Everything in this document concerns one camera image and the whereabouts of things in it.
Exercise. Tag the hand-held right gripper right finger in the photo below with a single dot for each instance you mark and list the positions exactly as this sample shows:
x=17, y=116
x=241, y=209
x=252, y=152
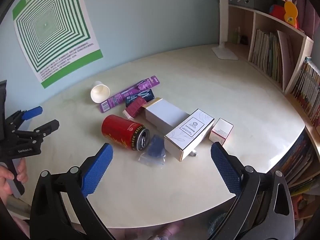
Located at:
x=226, y=170

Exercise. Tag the teal trash bin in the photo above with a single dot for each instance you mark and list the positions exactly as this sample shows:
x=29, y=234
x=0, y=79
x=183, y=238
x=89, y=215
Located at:
x=217, y=223

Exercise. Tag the person's left hand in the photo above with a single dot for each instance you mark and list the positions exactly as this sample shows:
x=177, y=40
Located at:
x=22, y=173

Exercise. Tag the white box with floral print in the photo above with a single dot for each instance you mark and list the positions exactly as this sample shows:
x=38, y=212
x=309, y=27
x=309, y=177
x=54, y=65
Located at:
x=187, y=135

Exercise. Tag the wooden bookshelf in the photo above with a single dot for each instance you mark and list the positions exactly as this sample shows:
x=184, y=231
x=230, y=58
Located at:
x=296, y=55

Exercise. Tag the white paper cup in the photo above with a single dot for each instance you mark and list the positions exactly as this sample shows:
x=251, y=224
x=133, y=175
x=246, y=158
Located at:
x=100, y=92

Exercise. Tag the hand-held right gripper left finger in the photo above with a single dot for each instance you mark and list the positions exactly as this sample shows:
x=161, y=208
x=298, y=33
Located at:
x=97, y=172

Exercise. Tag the small red box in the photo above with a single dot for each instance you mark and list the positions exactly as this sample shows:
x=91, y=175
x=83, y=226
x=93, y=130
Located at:
x=135, y=106

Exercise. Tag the green striped wall poster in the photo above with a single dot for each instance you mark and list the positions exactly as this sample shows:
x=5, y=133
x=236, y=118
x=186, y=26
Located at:
x=50, y=25

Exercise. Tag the small pink and white box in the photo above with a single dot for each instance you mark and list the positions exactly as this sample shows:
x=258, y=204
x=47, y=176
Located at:
x=221, y=130

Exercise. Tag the row of thin upright books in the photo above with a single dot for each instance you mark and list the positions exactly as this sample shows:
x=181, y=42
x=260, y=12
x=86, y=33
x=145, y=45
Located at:
x=265, y=50

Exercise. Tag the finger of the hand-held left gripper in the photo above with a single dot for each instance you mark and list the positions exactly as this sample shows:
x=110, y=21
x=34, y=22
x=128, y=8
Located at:
x=48, y=126
x=32, y=112

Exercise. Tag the red drink can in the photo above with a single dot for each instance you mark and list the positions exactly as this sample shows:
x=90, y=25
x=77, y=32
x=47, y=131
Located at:
x=120, y=130

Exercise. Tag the dark blue packet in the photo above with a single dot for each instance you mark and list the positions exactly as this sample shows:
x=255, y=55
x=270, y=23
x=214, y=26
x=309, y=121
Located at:
x=145, y=95

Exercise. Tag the small green bottle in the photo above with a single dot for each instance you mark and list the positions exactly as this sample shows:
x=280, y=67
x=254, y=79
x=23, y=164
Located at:
x=236, y=36

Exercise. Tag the pile of books under shelf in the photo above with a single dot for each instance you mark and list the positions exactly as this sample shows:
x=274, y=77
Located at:
x=297, y=160

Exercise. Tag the white desk lamp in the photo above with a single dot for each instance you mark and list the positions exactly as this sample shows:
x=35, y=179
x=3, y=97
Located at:
x=223, y=17

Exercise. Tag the red and yellow toy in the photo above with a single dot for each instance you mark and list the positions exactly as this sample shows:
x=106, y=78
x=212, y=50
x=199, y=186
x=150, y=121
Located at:
x=285, y=12

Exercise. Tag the white box with gold end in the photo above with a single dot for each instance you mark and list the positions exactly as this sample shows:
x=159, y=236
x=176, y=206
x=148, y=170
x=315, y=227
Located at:
x=162, y=115

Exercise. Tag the purple toothbrush package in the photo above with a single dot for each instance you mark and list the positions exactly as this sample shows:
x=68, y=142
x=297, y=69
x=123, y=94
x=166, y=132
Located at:
x=117, y=100

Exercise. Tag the clear bag with blue content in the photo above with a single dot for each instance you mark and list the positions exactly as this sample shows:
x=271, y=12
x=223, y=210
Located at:
x=155, y=147

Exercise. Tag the row of colourful upright books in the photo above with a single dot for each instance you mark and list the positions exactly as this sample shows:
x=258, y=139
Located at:
x=307, y=90

